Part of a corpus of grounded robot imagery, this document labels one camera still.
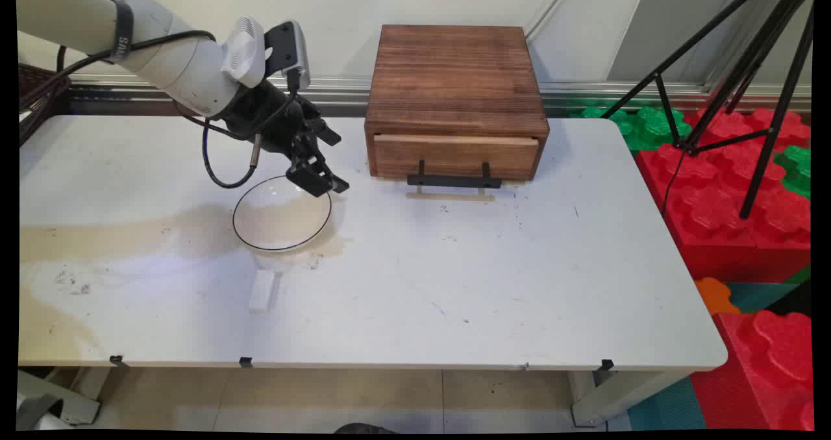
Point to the large red foam block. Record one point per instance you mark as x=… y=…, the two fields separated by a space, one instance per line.
x=714 y=213

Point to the small green foam block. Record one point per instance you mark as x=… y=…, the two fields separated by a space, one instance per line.
x=797 y=167

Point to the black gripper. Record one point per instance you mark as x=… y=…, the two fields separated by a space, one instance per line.
x=269 y=119

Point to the aluminium window rail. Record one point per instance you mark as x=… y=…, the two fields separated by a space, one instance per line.
x=337 y=93

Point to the dark wooden cabinet box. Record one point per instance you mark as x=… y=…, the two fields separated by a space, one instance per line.
x=454 y=76

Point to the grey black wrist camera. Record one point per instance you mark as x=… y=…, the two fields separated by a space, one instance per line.
x=291 y=47

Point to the white ribbed camera mount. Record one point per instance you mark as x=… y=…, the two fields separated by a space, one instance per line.
x=243 y=50

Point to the red foam block with knobs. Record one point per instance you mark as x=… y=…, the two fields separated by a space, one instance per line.
x=772 y=368

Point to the black tripod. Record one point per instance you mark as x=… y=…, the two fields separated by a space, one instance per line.
x=753 y=57

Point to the grey metal table leg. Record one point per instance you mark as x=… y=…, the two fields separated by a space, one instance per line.
x=58 y=398
x=610 y=398

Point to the small white rectangular block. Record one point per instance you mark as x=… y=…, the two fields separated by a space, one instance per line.
x=262 y=291

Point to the orange foam piece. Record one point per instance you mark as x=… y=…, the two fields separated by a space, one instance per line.
x=714 y=295

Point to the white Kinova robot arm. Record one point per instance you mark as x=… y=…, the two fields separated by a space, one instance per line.
x=78 y=21

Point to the white plate with black rim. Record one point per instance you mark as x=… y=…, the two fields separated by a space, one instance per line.
x=279 y=222

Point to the teal foam mat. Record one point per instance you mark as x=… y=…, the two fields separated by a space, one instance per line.
x=759 y=295

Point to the brown wicker basket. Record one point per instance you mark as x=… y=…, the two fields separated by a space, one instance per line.
x=36 y=96

